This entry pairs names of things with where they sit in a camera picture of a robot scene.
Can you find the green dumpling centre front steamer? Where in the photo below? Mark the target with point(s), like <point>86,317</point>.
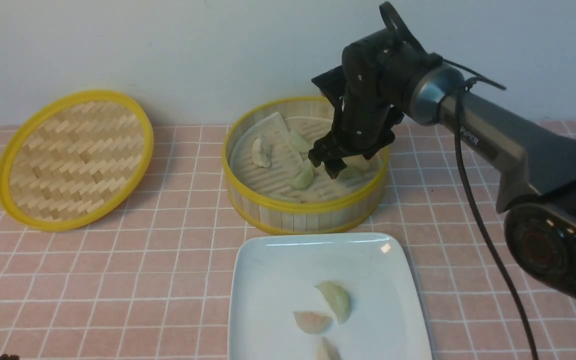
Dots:
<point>304,176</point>

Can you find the pale green dumpling on plate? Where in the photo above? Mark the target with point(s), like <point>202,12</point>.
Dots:
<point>338,299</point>

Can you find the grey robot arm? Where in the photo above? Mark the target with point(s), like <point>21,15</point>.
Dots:
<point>537,169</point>

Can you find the pinkish dumpling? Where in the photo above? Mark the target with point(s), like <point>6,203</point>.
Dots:
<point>312,322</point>

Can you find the pale dumpling left in steamer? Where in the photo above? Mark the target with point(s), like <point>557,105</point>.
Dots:
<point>261,153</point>

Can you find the green dumpling right front steamer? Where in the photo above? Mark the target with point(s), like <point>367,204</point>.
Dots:
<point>350,173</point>

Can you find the dark object at bottom left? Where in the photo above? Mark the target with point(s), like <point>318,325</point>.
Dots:
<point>9,357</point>

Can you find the woven bamboo steamer lid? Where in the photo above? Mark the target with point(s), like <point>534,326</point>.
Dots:
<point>75,160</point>

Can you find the white square plate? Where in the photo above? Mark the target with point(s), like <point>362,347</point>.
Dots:
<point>277,275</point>

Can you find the green dumpling upper steamer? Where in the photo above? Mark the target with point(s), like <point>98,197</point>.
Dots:
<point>298,142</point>

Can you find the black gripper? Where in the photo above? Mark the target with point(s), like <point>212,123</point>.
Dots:
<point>370,92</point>

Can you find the green dumpling steamer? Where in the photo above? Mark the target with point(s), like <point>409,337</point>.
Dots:
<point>304,176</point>
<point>350,173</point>
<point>298,142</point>

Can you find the bamboo steamer basket yellow rims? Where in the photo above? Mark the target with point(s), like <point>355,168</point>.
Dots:
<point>281,217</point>

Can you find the pale dumpling at plate edge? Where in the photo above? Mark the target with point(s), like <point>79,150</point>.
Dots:
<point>326,350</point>

